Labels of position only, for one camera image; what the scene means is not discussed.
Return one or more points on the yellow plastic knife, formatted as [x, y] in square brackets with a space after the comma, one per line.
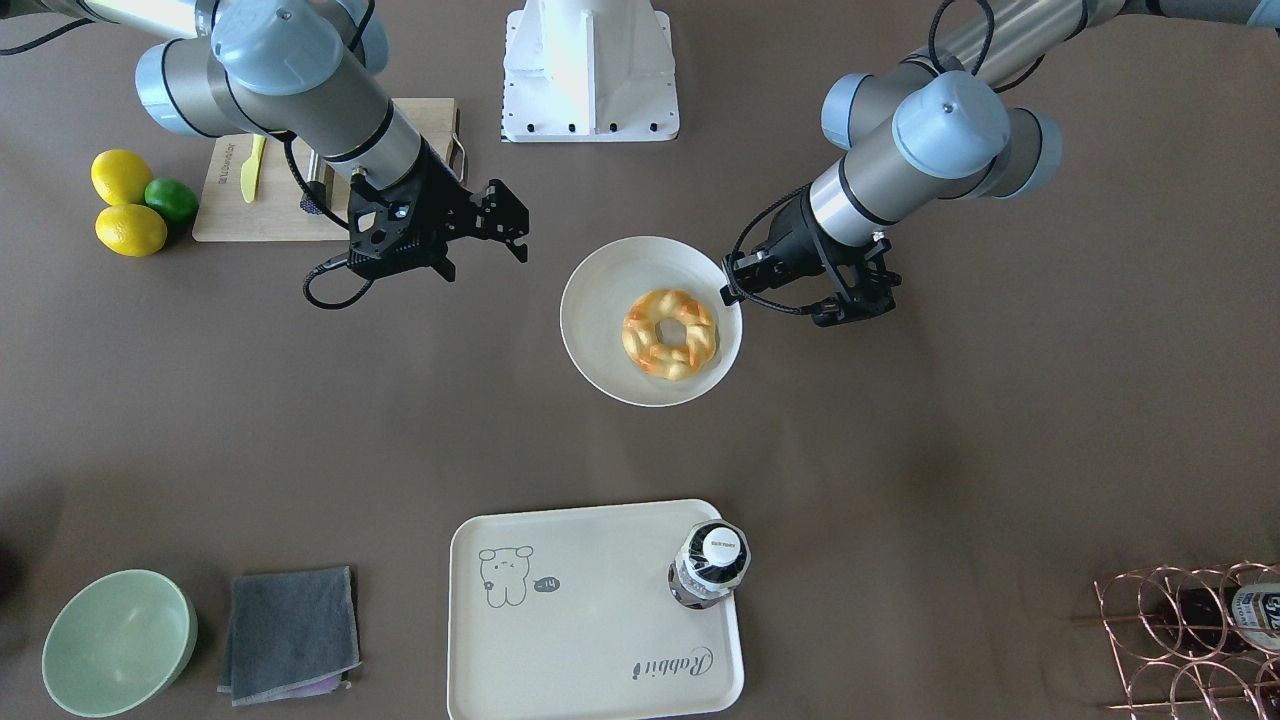
[249, 173]

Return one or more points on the mint green bowl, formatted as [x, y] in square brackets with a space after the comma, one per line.
[120, 641]

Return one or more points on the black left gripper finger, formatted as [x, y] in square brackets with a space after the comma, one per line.
[729, 297]

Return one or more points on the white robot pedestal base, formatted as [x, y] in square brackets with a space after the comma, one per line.
[589, 72]

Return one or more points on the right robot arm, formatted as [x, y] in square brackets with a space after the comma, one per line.
[308, 68]

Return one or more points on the whole yellow lemon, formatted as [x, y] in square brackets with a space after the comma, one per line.
[120, 177]
[131, 230]

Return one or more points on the folded grey cloth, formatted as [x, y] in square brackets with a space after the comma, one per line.
[290, 635]

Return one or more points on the glazed twisted ring donut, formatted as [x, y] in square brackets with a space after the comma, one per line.
[669, 334]

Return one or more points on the dark drink bottle in rack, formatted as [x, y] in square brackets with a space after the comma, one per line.
[1239, 619]

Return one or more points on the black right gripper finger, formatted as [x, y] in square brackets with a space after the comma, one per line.
[441, 265]
[501, 217]

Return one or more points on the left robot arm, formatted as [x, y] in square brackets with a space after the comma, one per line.
[935, 127]

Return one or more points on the green lime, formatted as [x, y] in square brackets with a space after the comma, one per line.
[173, 200]

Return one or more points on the dark drink bottle on tray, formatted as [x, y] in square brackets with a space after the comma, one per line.
[709, 565]

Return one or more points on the copper wire bottle rack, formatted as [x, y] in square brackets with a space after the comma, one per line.
[1159, 678]

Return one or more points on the cream rabbit print tray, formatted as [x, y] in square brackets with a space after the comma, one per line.
[567, 614]

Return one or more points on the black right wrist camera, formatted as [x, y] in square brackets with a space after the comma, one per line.
[380, 223]

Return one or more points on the white round plate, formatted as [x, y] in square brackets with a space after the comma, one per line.
[603, 288]

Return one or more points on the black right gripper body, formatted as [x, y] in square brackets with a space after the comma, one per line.
[441, 203]

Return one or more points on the whole yellow lemon lower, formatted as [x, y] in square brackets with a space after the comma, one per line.
[131, 230]

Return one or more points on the whole yellow lemon upper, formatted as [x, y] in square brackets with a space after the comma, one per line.
[120, 177]

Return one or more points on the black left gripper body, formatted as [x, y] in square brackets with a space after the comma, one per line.
[796, 240]

